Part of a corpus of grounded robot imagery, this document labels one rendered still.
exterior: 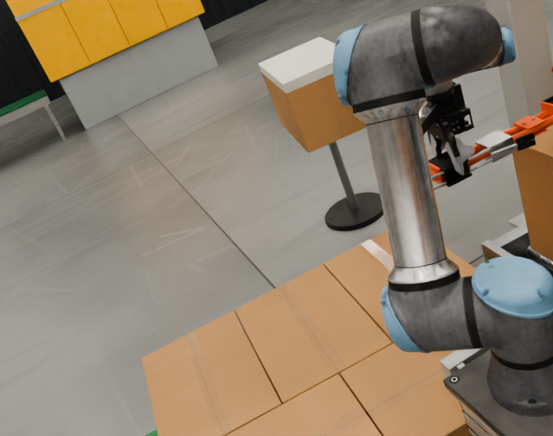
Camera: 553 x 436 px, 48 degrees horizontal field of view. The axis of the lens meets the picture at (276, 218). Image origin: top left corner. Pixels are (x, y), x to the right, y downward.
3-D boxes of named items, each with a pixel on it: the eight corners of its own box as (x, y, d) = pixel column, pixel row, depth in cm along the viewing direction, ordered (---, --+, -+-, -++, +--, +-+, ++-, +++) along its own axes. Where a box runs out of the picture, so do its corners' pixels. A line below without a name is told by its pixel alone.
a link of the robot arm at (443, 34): (495, -21, 85) (509, 16, 129) (414, 3, 89) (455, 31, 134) (510, 64, 86) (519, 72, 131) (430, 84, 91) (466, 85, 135)
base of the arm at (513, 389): (607, 381, 100) (600, 336, 95) (533, 432, 97) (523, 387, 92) (536, 336, 113) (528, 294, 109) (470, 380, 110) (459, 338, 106)
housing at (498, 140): (500, 144, 162) (497, 129, 160) (517, 151, 156) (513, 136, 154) (477, 157, 161) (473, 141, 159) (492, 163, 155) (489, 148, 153)
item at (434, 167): (455, 163, 161) (451, 147, 158) (472, 172, 154) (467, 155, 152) (427, 177, 160) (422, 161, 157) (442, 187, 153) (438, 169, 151)
